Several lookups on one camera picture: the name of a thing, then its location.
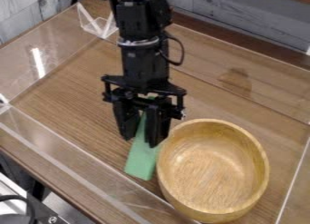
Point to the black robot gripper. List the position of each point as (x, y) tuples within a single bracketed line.
[(146, 73)]

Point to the brown wooden bowl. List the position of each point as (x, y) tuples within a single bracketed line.
[(213, 170)]

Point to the green rectangular block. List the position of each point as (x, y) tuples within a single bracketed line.
[(142, 156)]

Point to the black metal table frame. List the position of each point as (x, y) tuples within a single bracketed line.
[(28, 202)]

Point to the clear acrylic corner bracket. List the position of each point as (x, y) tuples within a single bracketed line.
[(102, 27)]

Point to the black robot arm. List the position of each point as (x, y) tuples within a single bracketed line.
[(142, 20)]

